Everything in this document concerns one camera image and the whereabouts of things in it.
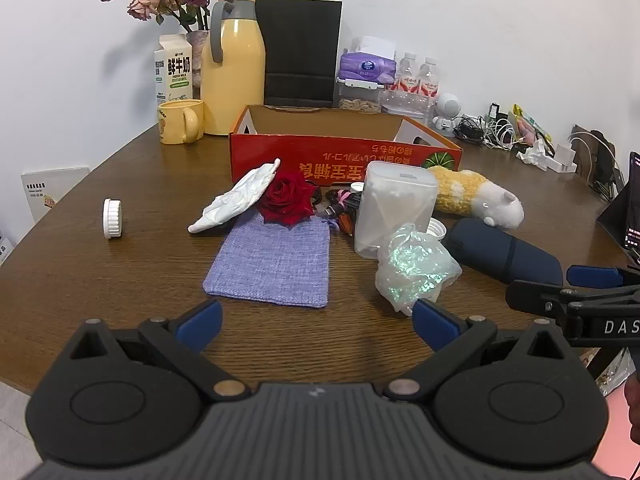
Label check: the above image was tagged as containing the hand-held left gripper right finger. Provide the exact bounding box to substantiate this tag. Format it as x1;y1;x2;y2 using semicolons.
382;298;572;403

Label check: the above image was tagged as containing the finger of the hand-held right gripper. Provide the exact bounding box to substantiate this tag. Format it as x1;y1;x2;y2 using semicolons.
566;264;640;290
505;280;640;318

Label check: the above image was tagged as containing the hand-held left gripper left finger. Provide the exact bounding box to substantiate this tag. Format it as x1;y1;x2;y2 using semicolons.
67;299;252;403

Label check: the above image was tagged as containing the iridescent plastic bag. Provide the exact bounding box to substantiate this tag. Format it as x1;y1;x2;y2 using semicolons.
375;223;463;316

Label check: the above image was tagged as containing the navy glasses case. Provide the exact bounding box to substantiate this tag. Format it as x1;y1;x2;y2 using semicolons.
441;218;564;286

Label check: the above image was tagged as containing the purple fabric pouch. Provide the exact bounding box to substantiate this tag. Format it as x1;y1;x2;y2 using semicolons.
203;209;332;309

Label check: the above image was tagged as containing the clear plastic box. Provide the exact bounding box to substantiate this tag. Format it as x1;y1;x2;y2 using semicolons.
353;161;437;260

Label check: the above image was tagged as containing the white cloth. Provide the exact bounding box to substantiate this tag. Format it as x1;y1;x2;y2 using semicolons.
188;158;282;235

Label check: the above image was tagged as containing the yellow white plush toy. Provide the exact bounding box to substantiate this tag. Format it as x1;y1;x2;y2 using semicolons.
427;167;525;231

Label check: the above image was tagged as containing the wide white ribbed lid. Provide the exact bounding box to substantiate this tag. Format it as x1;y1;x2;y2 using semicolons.
103;199;123;240

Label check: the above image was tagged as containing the red rose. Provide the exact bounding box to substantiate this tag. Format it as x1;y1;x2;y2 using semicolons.
256;170;317;225

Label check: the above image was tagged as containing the orange cardboard box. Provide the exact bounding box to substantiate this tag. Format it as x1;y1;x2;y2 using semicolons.
229;105;464;188

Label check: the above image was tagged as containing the black tablet case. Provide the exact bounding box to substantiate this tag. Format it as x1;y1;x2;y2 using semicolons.
596;151;640;263

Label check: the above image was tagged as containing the white charger block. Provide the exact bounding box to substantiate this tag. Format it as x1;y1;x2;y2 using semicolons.
542;145;579;174

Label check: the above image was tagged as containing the crumpled white tissue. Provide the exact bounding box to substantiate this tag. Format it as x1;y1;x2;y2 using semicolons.
517;140;551;169

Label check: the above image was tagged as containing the brown bag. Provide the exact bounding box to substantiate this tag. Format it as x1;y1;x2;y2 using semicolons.
570;124;626;203

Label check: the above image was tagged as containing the yellow green snack packet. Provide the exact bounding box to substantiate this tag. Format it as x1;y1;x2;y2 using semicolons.
510;104;554;156

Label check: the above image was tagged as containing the yellow mug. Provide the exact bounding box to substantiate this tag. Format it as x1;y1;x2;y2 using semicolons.
158;99;205;145

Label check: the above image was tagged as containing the white robot toy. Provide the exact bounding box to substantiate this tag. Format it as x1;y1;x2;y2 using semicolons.
432;92;462;137

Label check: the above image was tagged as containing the clear snack container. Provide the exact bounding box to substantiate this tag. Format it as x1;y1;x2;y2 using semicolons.
336;77;388;113

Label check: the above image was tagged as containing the clear water bottle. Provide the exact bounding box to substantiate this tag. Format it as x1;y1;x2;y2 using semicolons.
395;52;420;95
417;57;441;100

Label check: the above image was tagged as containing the yellow thermos jug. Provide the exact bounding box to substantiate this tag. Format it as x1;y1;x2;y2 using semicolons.
200;0;266;136

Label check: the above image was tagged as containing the white milk carton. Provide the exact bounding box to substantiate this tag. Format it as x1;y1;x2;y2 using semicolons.
153;34;193;107

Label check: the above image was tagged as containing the mottled vase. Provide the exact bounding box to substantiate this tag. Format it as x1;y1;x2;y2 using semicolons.
186;30;211;101

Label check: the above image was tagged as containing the purple tissue pack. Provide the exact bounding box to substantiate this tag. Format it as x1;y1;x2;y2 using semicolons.
339;36;397;86

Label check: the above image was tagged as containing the black paper bag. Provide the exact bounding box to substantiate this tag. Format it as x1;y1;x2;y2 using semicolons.
255;0;343;109

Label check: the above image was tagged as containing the white cable bundle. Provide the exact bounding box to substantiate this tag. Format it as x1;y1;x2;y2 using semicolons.
482;117;517;150

